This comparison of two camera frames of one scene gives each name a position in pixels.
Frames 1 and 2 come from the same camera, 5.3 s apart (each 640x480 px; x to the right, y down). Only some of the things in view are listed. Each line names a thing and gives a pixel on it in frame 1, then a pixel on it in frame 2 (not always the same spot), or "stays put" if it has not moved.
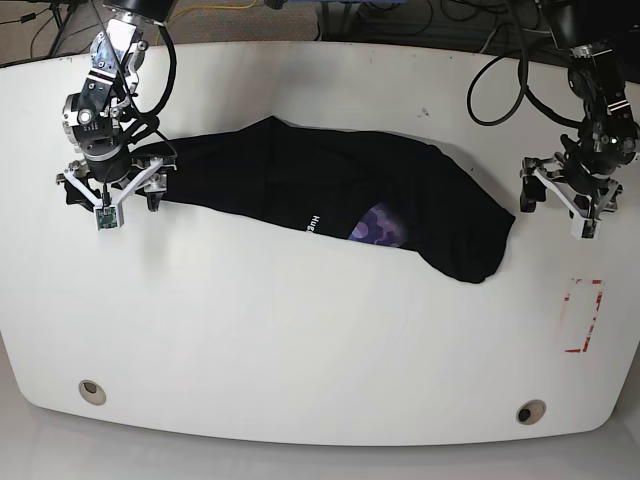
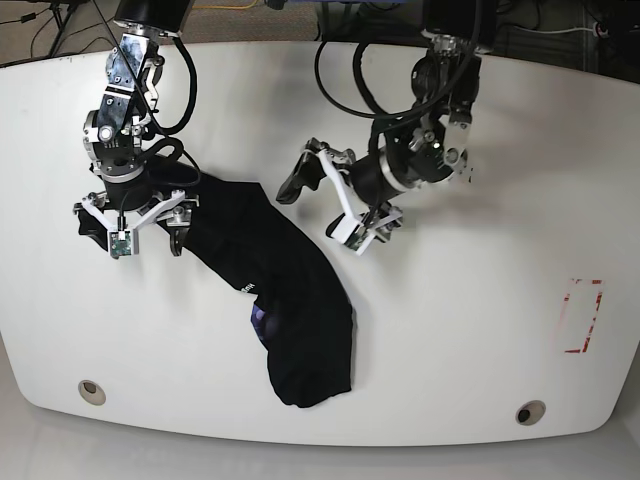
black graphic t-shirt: [392, 190] -> [247, 238]
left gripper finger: [155, 191] -> [179, 222]
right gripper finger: [533, 191] -> [308, 173]
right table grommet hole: [531, 412] stays put
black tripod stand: [61, 12] stays put
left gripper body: [109, 180] -> [175, 212]
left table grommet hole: [91, 392] stays put
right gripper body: [580, 185] -> [378, 220]
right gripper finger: [607, 202] -> [384, 231]
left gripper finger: [74, 196] -> [91, 226]
